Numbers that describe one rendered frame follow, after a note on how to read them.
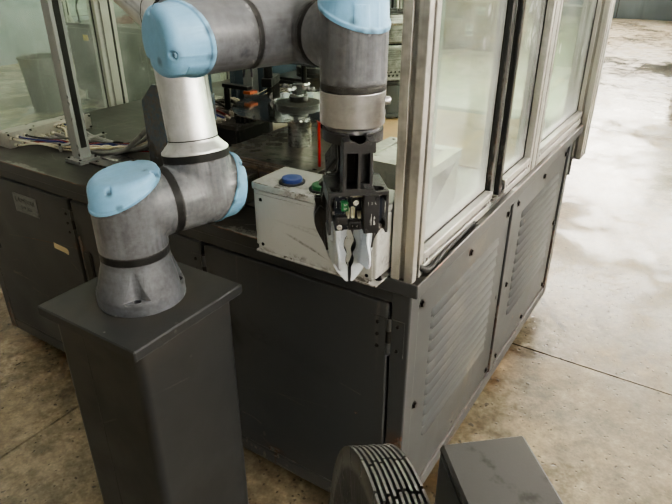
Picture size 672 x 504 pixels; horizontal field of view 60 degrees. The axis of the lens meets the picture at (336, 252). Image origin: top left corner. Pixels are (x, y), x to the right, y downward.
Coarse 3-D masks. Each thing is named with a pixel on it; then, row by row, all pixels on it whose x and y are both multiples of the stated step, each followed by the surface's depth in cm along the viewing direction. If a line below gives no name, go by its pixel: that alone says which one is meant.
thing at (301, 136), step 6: (288, 126) 147; (294, 126) 146; (300, 126) 146; (306, 126) 147; (288, 132) 148; (294, 132) 147; (300, 132) 147; (306, 132) 147; (288, 138) 149; (294, 138) 147; (300, 138) 147; (306, 138) 148; (288, 144) 150; (294, 144) 148; (300, 144) 148; (306, 144) 149
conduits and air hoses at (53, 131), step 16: (224, 112) 161; (16, 128) 185; (32, 128) 186; (48, 128) 191; (64, 128) 190; (144, 128) 159; (0, 144) 184; (16, 144) 182; (32, 144) 180; (48, 144) 181; (96, 144) 180; (112, 144) 178; (128, 144) 165; (144, 144) 163
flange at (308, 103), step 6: (294, 96) 144; (300, 96) 144; (306, 96) 144; (276, 102) 145; (282, 102) 145; (288, 102) 144; (294, 102) 144; (300, 102) 144; (306, 102) 144; (312, 102) 145; (318, 102) 145; (282, 108) 143; (288, 108) 142; (294, 108) 141; (300, 108) 141; (306, 108) 142; (312, 108) 143
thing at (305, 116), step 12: (264, 96) 156; (288, 96) 156; (312, 96) 156; (240, 108) 144; (252, 108) 144; (264, 108) 144; (276, 108) 144; (264, 120) 133; (276, 120) 133; (288, 120) 133; (300, 120) 133; (312, 120) 133
